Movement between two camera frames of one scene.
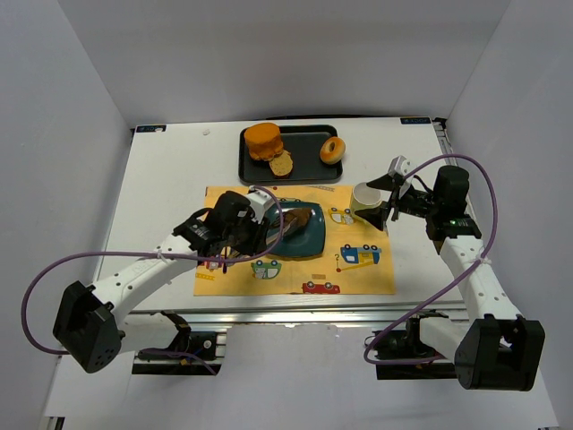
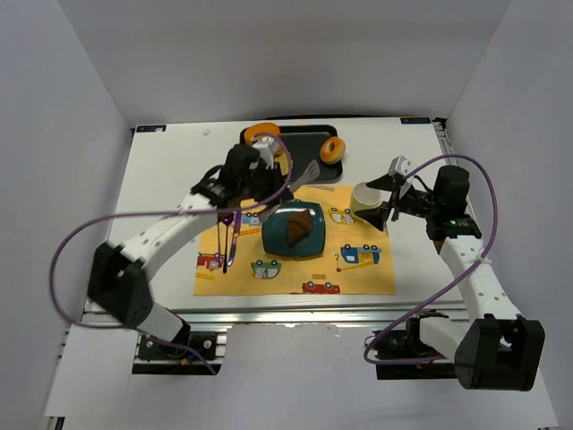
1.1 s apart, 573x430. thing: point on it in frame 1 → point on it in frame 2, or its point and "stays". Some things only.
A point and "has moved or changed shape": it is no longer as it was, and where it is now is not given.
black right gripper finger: [377, 215] stays
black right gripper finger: [389, 182] stays
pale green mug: [364, 198] stays
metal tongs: [275, 227] → [310, 172]
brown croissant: [295, 219] has moved or changed shape
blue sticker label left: [150, 128] stays
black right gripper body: [395, 202] stays
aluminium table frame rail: [320, 317] stays
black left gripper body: [260, 237] → [272, 180]
